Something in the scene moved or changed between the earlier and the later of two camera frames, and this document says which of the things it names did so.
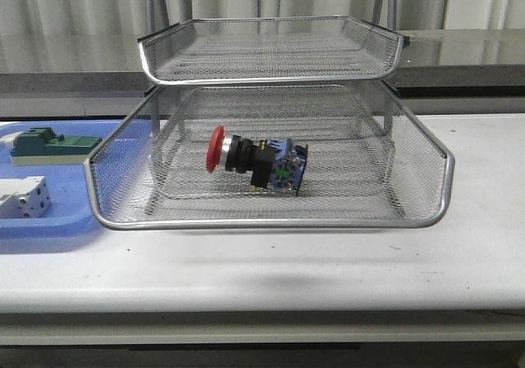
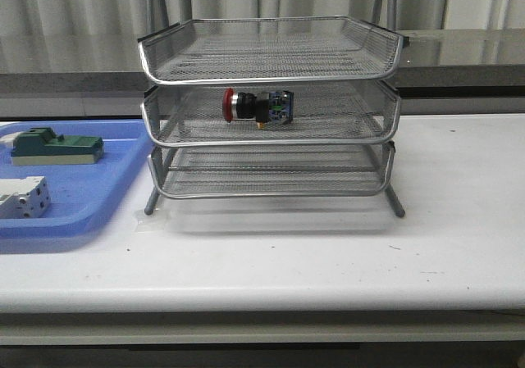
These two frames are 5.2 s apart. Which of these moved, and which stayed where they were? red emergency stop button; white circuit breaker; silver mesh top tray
Moved: red emergency stop button
Stayed: silver mesh top tray; white circuit breaker
